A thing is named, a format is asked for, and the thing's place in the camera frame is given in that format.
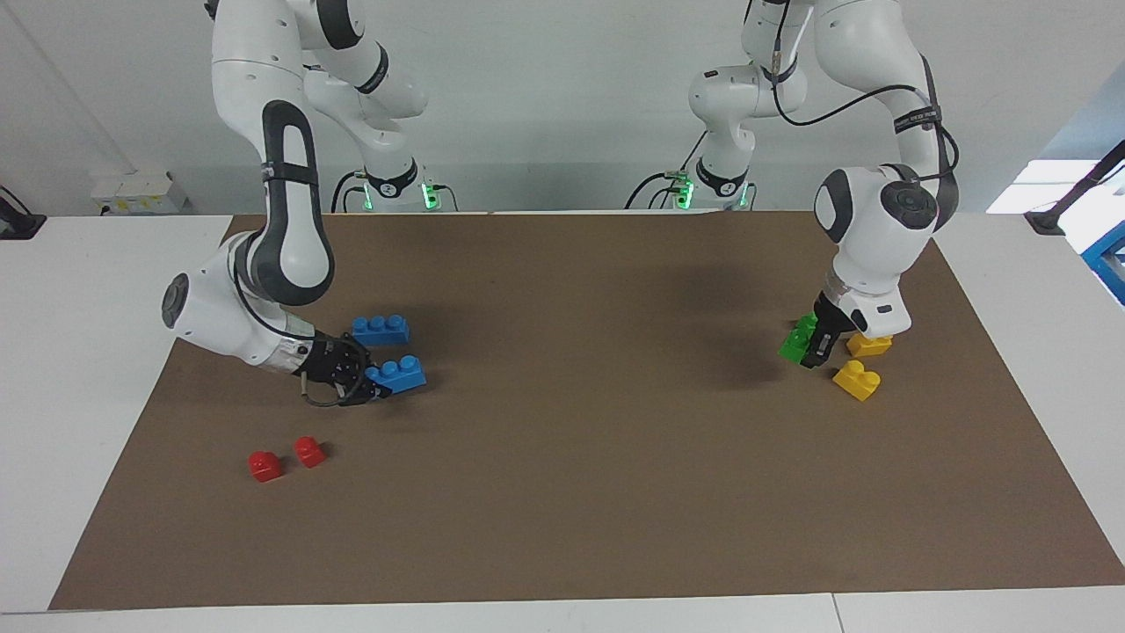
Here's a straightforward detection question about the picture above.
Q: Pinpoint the blue three-stud block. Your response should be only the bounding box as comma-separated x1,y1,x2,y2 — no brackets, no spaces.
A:
352,315,410,346
364,353,429,396

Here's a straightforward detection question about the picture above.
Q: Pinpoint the black base cable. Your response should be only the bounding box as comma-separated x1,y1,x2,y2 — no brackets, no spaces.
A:
625,130,709,210
331,171,370,214

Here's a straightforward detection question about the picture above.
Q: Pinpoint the black right base cable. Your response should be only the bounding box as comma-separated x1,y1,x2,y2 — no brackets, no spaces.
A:
331,171,370,214

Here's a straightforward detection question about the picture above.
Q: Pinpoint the white power strip box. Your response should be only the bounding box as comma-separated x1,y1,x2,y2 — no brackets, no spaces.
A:
91,170,190,215

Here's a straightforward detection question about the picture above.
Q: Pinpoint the black table clamp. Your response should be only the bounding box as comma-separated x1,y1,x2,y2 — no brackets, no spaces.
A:
0,186,47,240

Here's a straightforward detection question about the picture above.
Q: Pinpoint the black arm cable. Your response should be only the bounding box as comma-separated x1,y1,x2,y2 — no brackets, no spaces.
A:
230,262,354,409
770,48,961,181

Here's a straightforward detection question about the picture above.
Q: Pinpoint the blue frame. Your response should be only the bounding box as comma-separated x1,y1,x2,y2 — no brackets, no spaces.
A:
1081,220,1125,307

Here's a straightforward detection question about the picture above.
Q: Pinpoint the black left base cable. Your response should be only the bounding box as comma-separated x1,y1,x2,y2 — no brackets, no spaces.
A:
625,130,709,210

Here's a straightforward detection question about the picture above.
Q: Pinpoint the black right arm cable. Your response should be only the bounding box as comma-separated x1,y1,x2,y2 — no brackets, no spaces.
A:
230,262,354,409

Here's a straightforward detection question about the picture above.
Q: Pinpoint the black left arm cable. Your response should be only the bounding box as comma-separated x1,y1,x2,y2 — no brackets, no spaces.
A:
770,48,961,181

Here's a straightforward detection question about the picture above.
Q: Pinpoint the brown table mat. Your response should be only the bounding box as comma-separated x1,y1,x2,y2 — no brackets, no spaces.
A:
48,209,1125,611

